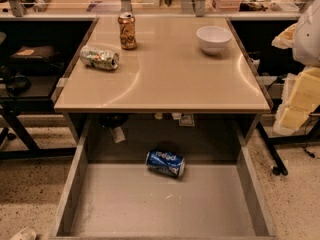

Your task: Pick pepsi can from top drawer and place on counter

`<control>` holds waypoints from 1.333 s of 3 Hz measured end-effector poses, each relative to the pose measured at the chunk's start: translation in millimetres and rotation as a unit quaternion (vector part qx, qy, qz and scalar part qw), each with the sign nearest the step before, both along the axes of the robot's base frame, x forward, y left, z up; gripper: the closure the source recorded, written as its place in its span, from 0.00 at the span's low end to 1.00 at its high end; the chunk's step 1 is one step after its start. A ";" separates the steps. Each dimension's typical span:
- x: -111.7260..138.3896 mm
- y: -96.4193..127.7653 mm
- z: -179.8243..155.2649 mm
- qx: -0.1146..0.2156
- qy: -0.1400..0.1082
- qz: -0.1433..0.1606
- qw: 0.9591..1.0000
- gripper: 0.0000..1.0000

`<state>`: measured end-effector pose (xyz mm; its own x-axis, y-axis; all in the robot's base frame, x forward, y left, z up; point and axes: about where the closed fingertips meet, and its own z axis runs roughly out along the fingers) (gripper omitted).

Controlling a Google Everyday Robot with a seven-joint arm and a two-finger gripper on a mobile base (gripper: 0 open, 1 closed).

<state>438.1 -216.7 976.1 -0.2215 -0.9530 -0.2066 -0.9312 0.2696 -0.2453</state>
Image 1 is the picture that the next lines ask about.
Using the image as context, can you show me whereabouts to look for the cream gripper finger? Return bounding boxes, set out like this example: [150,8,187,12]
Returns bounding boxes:
[271,23,296,49]
[273,67,320,136]

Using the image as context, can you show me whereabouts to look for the blue pepsi can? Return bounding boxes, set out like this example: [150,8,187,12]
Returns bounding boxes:
[146,150,185,178]

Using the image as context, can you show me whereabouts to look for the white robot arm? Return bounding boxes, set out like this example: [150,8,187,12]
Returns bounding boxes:
[272,0,320,136]

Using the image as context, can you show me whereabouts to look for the gold upright soda can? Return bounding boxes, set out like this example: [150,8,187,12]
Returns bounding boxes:
[118,12,137,50]

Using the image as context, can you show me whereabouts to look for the green silver lying can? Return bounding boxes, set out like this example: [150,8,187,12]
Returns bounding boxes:
[80,46,119,71]

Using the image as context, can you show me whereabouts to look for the open grey top drawer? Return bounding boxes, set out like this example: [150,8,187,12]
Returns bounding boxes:
[49,114,277,240]

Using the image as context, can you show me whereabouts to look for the white ceramic bowl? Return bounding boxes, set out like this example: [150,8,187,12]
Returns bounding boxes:
[196,26,233,55]

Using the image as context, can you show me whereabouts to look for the white paper tag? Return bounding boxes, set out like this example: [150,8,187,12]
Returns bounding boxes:
[111,126,126,143]

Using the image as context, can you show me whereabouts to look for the black bag on shelf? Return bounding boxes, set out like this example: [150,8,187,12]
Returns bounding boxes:
[9,46,64,76]

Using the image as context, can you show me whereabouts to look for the white shoe tip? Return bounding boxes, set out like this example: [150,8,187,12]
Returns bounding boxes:
[10,227,37,240]

